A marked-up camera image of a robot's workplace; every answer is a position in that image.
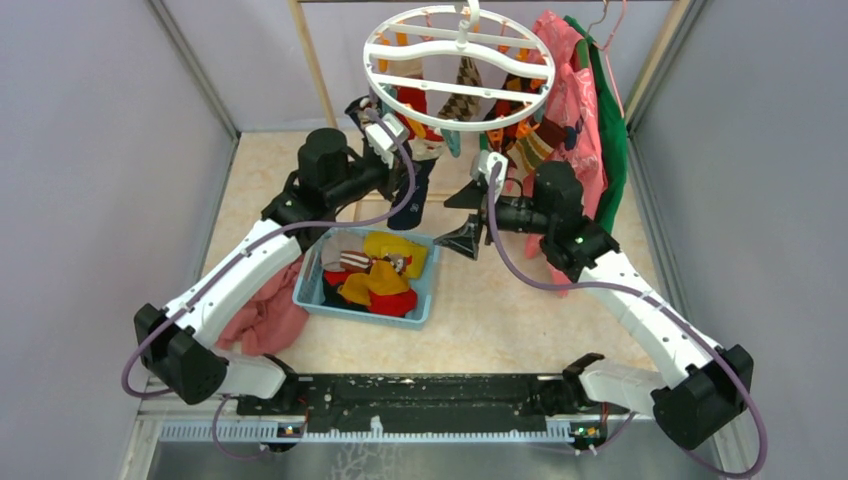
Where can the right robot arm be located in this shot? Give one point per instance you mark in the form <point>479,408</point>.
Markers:
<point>697,386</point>

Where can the pink patterned hanging garment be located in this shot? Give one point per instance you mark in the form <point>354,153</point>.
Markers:
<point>573,106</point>

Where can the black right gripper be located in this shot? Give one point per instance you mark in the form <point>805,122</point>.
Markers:
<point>465,239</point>

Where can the green hanging garment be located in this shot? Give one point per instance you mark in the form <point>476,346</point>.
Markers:
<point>612,130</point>

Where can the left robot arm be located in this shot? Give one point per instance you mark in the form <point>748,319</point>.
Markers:
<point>177,342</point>

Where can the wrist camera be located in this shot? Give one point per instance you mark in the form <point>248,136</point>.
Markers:
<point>488,171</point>
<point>384,138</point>

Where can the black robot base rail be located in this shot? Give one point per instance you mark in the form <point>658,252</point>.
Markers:
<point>460,405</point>

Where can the yellow sock in basket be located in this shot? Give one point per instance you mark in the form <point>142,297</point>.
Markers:
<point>380,244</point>

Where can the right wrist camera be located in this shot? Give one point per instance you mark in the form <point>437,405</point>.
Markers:
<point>488,171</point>

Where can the pink cloth on floor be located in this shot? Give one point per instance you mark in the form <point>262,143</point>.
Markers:
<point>270,321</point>

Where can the white round clip hanger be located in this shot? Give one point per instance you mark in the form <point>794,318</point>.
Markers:
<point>465,29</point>

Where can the navy blue patterned sock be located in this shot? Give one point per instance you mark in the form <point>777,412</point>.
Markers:
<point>410,216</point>

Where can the light wooden clothes rack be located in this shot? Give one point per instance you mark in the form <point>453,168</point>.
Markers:
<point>337,32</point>

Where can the mustard yellow ribbed sock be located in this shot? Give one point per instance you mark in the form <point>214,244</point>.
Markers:
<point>382,290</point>

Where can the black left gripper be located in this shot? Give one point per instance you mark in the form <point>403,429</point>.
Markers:
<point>398,173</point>

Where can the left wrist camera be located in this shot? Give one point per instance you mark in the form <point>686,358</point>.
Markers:
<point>384,138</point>

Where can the red santa sock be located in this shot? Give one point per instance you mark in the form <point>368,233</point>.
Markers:
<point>416,98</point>

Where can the red cloth in basket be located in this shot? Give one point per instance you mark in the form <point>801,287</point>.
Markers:
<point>331,282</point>

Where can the light blue plastic basket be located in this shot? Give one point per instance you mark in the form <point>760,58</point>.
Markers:
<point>309,293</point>

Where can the argyle brown cream sock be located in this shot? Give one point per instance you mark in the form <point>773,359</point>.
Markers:
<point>458,106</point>

